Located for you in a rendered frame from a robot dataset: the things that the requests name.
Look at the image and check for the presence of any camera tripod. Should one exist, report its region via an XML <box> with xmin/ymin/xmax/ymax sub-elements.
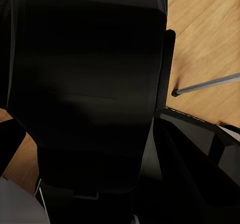
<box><xmin>172</xmin><ymin>72</ymin><xmax>240</xmax><ymax>97</ymax></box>

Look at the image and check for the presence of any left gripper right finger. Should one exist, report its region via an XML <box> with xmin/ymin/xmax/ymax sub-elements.
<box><xmin>153</xmin><ymin>117</ymin><xmax>240</xmax><ymax>224</ymax></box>

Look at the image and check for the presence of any digital camera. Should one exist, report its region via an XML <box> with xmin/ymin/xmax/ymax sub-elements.
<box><xmin>0</xmin><ymin>0</ymin><xmax>176</xmax><ymax>200</ymax></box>

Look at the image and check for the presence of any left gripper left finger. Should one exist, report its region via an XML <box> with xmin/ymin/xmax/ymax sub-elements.
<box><xmin>0</xmin><ymin>119</ymin><xmax>26</xmax><ymax>177</ymax></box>

